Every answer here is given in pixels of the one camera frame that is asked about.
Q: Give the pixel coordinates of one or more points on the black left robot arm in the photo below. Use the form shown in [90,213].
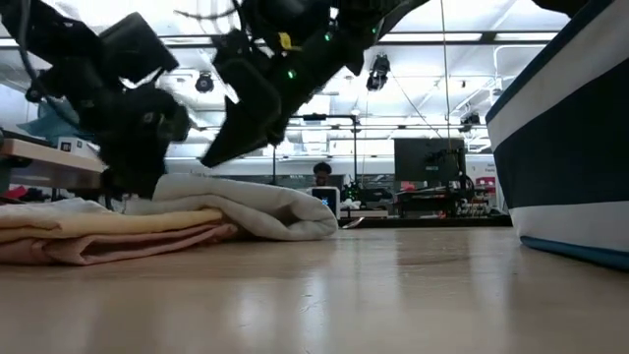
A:
[39,34]

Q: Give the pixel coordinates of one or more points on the black round lamp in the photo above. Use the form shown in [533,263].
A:
[204,82]

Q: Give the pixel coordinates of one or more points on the wooden workbench with grey frame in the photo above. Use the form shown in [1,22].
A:
[49,164]

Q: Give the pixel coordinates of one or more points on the white device with blue display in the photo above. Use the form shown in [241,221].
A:
[326,200]

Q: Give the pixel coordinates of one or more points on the navy and white fabric basket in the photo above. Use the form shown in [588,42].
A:
[565,157]

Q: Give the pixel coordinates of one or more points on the pink towel with white lines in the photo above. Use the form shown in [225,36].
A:
[123,246]

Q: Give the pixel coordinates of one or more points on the small white box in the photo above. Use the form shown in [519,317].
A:
[74,145]

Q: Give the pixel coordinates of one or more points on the yellow towel with white lines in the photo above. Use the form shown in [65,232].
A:
[123,223]

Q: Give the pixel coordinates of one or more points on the person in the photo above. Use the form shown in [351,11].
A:
[322,173]

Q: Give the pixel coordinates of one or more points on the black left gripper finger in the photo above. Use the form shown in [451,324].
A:
[135,184]

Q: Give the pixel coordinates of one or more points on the black monitor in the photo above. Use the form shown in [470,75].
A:
[427,159]

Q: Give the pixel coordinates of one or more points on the black metal table frame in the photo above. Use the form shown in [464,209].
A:
[432,222]

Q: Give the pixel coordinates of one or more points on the white waffle towel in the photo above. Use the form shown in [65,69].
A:
[255,206]

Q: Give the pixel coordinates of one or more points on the black hanging camera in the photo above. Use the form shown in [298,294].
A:
[378,73]

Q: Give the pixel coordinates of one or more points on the teal cloth pile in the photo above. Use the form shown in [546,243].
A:
[49,125]

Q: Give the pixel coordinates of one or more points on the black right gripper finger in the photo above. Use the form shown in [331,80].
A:
[236,137]

